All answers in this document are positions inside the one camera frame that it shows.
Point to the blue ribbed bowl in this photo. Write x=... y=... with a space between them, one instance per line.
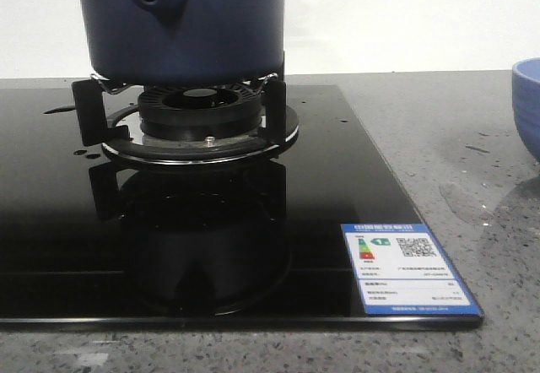
x=525 y=103

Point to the dark blue cooking pot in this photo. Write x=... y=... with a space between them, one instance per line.
x=184 y=42

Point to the black pot support grate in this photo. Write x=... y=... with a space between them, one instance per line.
x=93 y=120

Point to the round chrome burner tray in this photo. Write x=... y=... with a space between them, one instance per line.
x=141 y=149

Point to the blue white energy label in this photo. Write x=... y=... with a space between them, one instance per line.
x=400 y=270

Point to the black glass gas cooktop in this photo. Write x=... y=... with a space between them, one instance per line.
x=87 y=243

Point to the black gas burner head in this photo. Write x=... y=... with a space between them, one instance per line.
x=192 y=114

